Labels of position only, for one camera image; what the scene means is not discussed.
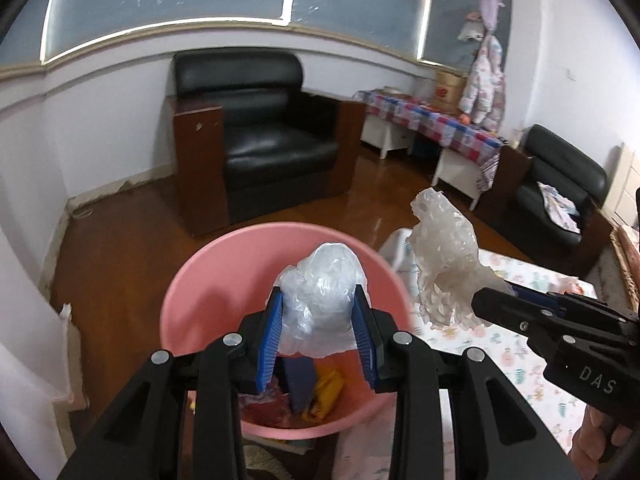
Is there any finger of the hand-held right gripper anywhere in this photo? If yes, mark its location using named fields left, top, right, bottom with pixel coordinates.
left=505, top=282, right=566, bottom=309
left=470, top=287, right=551, bottom=333

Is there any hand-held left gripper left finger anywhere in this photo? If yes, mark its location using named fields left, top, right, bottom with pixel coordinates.
left=60, top=287, right=283, bottom=480

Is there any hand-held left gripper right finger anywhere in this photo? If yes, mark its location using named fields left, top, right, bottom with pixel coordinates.
left=352, top=285, right=576, bottom=480

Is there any blue foam net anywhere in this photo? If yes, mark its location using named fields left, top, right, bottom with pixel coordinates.
left=282, top=357, right=318, bottom=413

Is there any yellow plastic wrapper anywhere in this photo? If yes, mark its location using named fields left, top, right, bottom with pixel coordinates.
left=302, top=367, right=346, bottom=423

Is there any clear plastic bag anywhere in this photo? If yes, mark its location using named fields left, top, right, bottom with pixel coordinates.
left=277, top=242, right=371, bottom=358

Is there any white plastic bag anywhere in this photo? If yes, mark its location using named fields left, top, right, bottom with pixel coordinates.
left=410, top=187, right=511, bottom=331

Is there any pink plastic basin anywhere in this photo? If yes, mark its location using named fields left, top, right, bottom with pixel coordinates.
left=160, top=222, right=413, bottom=441

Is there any person's right hand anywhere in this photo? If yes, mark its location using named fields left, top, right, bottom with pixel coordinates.
left=572, top=402, right=636, bottom=466

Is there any floral tablecloth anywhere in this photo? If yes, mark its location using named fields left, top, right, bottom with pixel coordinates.
left=380, top=227, right=601, bottom=456

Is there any crumpled light cloth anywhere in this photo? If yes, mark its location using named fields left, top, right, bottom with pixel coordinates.
left=537, top=182, right=581, bottom=233

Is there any brown floral blanket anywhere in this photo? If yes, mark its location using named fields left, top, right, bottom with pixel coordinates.
left=612, top=225, right=640, bottom=281

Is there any black leather armchair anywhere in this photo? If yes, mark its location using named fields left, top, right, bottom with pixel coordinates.
left=172, top=50, right=366, bottom=236
left=500, top=124, right=613, bottom=261

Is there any white bed headboard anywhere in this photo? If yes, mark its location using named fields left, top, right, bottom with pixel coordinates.
left=607, top=142, right=640, bottom=226

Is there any white desk cabinet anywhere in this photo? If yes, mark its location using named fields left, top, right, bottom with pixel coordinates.
left=432, top=147, right=488, bottom=211
left=360, top=115, right=416, bottom=161

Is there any checked tablecloth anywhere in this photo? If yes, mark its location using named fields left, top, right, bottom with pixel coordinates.
left=355, top=89, right=506, bottom=191

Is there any floral puffer jacket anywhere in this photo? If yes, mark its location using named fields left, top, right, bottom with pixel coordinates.
left=459, top=35, right=506, bottom=133

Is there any brown paper bag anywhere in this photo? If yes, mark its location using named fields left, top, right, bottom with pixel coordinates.
left=432, top=70, right=468, bottom=113

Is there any white sheer cloth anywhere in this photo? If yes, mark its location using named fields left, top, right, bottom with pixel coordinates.
left=0, top=225, right=73, bottom=406

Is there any white plush toy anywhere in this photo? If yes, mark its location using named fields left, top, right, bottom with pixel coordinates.
left=457, top=20, right=486, bottom=43

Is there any purple plush toy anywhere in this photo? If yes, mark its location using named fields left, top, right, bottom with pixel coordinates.
left=480, top=0, right=503, bottom=31

